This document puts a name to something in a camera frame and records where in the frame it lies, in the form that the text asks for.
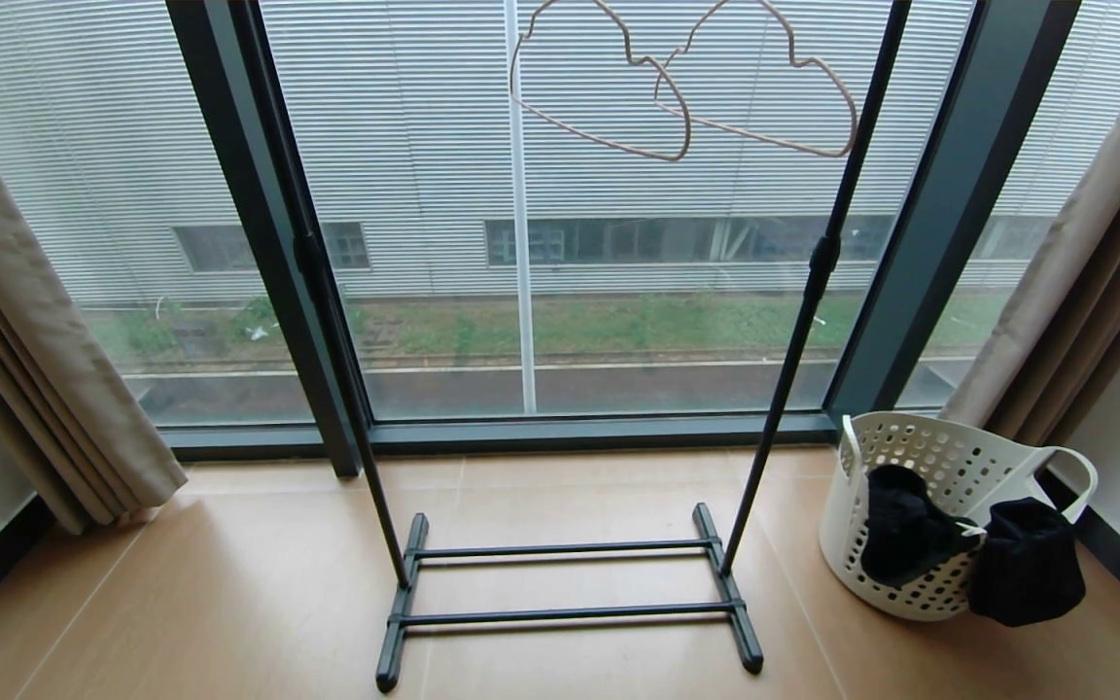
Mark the black shorts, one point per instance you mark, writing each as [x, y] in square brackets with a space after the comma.
[910, 530]

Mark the pink clothes hanger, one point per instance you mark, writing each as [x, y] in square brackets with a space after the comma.
[511, 78]
[855, 122]

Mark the black clothes rack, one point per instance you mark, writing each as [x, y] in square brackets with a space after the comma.
[737, 622]

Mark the white laundry basket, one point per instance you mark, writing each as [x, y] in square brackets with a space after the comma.
[920, 457]

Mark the window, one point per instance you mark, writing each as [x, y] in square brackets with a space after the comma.
[424, 194]

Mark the black garment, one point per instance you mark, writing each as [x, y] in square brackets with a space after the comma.
[1027, 569]

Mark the beige curtain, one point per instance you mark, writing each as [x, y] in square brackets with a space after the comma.
[1085, 272]
[45, 389]

